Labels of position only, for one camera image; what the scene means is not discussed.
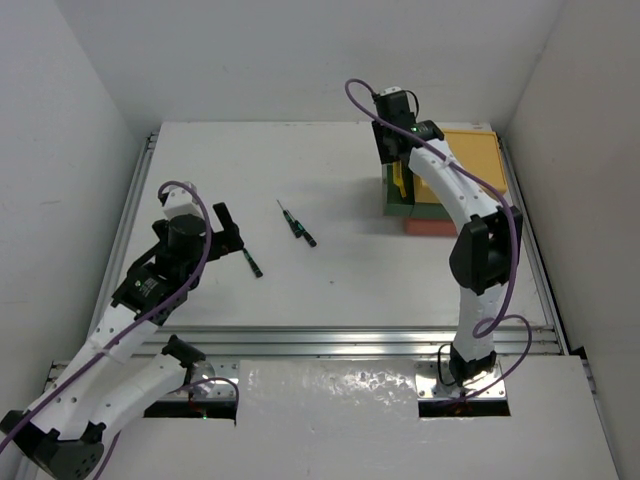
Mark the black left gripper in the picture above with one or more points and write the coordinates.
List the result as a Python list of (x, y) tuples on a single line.
[(223, 237)]

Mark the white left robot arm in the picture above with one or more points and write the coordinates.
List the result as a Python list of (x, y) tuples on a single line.
[(70, 430)]

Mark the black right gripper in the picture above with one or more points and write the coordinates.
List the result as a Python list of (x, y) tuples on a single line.
[(380, 132)]

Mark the green drawer box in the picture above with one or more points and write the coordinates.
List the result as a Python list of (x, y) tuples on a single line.
[(397, 205)]

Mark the yellow top drawer box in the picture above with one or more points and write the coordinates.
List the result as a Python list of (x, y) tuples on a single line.
[(478, 152)]

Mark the yellow utility knife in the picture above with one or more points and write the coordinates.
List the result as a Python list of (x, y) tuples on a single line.
[(398, 178)]

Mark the red bottom drawer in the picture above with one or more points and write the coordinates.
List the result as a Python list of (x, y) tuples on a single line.
[(430, 227)]

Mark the aluminium frame rail front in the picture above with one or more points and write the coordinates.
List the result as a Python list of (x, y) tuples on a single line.
[(305, 342)]

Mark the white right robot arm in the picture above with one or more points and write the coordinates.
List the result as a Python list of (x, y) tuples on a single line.
[(486, 253)]

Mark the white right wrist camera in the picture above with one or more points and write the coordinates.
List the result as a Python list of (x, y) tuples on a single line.
[(390, 90)]

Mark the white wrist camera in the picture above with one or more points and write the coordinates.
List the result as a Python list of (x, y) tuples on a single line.
[(177, 201), (390, 90)]

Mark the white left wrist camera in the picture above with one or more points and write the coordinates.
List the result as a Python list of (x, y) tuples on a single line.
[(177, 201)]

